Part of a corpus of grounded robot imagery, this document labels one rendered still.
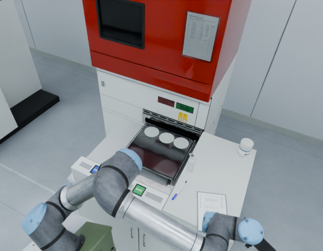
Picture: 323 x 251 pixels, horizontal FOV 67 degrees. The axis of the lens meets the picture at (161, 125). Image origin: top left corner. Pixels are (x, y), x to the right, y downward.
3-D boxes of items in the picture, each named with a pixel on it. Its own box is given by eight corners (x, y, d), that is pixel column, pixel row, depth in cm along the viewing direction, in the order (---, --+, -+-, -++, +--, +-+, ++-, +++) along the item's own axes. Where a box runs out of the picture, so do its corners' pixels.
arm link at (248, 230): (237, 214, 79) (265, 219, 76) (238, 217, 88) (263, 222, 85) (234, 240, 76) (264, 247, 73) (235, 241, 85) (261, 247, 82)
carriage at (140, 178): (117, 168, 148) (117, 165, 146) (173, 192, 138) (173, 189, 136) (110, 177, 143) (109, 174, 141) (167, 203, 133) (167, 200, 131)
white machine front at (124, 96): (103, 107, 195) (97, 62, 168) (201, 144, 171) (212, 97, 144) (101, 110, 193) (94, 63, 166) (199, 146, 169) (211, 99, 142)
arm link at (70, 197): (36, 207, 109) (110, 161, 79) (60, 186, 121) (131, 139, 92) (55, 227, 110) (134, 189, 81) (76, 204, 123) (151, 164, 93)
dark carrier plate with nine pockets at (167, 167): (147, 123, 173) (147, 123, 172) (193, 140, 163) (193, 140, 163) (121, 156, 149) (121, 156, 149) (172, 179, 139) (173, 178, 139)
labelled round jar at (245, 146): (238, 147, 151) (242, 136, 145) (249, 151, 149) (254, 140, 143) (236, 154, 146) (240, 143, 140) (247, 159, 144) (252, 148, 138)
